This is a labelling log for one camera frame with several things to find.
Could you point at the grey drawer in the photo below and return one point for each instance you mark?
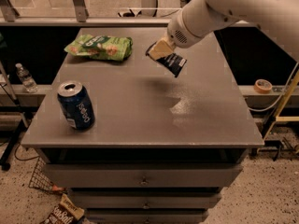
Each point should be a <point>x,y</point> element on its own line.
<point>138,216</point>
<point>142,175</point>
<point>145,199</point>

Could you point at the top grey drawer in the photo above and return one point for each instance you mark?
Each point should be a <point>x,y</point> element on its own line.
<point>142,175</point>

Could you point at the brown snack bag on floor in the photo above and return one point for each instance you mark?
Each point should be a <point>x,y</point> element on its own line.
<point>65,212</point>

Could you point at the middle grey drawer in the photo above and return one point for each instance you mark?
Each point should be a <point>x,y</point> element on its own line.
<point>145,199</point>

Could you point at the bottom grey drawer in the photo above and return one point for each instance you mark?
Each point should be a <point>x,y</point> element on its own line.
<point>138,216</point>

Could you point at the metal railing frame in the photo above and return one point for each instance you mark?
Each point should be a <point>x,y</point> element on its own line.
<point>88,12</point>

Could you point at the dark blue rxbar wrapper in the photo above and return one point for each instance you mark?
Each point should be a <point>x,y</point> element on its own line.
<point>173,62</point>

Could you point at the blue pepsi can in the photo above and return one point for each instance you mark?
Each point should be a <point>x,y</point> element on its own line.
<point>76,105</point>

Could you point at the clear plastic water bottle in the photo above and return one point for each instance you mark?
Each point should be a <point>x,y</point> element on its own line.
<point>26,78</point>

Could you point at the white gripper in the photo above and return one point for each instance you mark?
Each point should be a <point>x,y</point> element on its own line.
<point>178,34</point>

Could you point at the grey drawer cabinet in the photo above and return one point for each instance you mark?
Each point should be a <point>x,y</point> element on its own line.
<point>145,115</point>

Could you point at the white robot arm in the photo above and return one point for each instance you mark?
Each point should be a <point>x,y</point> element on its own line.
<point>278,19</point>

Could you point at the roll of tape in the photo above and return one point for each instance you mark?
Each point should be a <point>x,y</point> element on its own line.
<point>262,86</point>

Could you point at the wire basket on floor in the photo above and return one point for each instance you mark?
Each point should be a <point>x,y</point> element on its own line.
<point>41,182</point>

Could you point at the green chip bag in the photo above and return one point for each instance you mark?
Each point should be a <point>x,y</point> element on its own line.
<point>101,47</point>

